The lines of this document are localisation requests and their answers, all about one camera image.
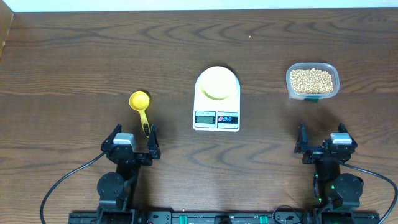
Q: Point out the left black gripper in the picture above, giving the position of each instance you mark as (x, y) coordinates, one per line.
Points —
(153, 152)

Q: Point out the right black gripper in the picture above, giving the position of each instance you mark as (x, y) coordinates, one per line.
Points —
(313, 153)

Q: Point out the yellow measuring scoop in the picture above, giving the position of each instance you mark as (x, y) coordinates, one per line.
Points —
(139, 101)

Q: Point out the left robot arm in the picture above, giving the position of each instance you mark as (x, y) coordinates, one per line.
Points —
(116, 189)

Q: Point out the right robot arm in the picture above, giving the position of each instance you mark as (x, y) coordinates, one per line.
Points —
(339, 194)

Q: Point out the white digital kitchen scale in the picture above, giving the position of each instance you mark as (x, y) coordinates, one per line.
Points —
(216, 115)

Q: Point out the yellow plastic bowl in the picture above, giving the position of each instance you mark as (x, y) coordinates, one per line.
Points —
(218, 83)

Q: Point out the green tape piece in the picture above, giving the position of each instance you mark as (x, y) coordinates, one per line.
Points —
(315, 100)

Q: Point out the clear plastic container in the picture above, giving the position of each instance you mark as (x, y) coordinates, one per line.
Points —
(321, 66)

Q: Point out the soybeans in container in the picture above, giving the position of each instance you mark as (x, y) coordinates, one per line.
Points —
(312, 81)

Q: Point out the wooden side panel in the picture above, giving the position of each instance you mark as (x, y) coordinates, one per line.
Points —
(6, 19)

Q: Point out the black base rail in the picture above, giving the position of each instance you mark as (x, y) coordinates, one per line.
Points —
(165, 217)

